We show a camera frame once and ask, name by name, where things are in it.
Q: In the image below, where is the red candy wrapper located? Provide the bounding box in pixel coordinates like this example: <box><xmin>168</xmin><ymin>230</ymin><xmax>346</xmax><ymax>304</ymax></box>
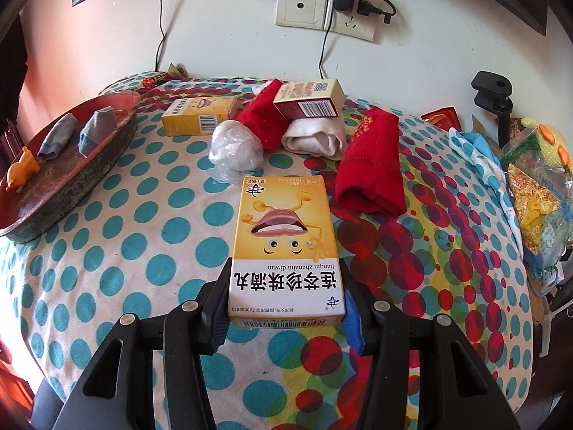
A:
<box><xmin>142</xmin><ymin>72</ymin><xmax>174</xmax><ymax>90</ymax></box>

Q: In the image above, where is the black clamp stand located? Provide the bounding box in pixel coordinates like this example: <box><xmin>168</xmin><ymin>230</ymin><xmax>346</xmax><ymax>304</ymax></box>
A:
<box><xmin>471</xmin><ymin>71</ymin><xmax>513</xmax><ymax>148</ymax></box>

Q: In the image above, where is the blue grey sock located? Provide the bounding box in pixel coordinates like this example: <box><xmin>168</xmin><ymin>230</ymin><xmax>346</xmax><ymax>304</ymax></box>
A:
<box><xmin>78</xmin><ymin>106</ymin><xmax>116</xmax><ymax>157</ymax></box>
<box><xmin>38</xmin><ymin>113</ymin><xmax>78</xmax><ymax>161</ymax></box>

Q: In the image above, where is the maroon and cream box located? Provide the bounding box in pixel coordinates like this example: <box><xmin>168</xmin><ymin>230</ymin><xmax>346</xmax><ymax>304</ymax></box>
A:
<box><xmin>273</xmin><ymin>79</ymin><xmax>346</xmax><ymax>120</ymax></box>

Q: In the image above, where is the round red tray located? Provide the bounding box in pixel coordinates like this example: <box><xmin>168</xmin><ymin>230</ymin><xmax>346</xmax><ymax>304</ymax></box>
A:
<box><xmin>1</xmin><ymin>90</ymin><xmax>141</xmax><ymax>244</ymax></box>

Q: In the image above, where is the blue white patterned cloth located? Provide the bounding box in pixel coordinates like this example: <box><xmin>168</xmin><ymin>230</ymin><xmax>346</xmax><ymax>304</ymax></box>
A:
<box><xmin>448</xmin><ymin>127</ymin><xmax>524</xmax><ymax>257</ymax></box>

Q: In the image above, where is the white wall socket plate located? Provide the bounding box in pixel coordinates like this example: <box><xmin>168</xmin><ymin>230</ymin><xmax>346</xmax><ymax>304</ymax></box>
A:
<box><xmin>275</xmin><ymin>0</ymin><xmax>382</xmax><ymax>42</ymax></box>

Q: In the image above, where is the white towel sock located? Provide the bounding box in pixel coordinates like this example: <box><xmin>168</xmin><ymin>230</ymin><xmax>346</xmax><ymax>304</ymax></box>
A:
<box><xmin>281</xmin><ymin>116</ymin><xmax>347</xmax><ymax>161</ymax></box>

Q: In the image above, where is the yellow cartoon medicine box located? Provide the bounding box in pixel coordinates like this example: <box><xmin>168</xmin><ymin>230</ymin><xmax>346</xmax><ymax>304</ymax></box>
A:
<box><xmin>228</xmin><ymin>176</ymin><xmax>346</xmax><ymax>329</ymax></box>

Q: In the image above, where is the orange toy duck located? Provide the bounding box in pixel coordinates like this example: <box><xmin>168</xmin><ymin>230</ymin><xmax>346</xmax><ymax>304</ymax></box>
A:
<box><xmin>6</xmin><ymin>147</ymin><xmax>40</xmax><ymax>190</ymax></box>

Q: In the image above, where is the red snack packet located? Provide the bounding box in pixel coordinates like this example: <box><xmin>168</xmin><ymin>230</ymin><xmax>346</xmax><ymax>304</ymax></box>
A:
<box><xmin>422</xmin><ymin>107</ymin><xmax>462</xmax><ymax>131</ymax></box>

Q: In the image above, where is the black plug with cable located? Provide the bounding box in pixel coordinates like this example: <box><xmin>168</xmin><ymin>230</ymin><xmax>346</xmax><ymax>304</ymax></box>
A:
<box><xmin>356</xmin><ymin>0</ymin><xmax>397</xmax><ymax>24</ymax></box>

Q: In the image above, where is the white ball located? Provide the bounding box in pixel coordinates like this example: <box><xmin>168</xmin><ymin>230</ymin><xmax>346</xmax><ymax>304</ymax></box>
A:
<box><xmin>209</xmin><ymin>119</ymin><xmax>264</xmax><ymax>185</ymax></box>

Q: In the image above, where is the red sock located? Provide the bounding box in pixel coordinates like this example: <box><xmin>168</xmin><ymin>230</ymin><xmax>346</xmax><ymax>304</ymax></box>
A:
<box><xmin>335</xmin><ymin>107</ymin><xmax>407</xmax><ymax>216</ymax></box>
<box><xmin>237</xmin><ymin>79</ymin><xmax>290</xmax><ymax>153</ymax></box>

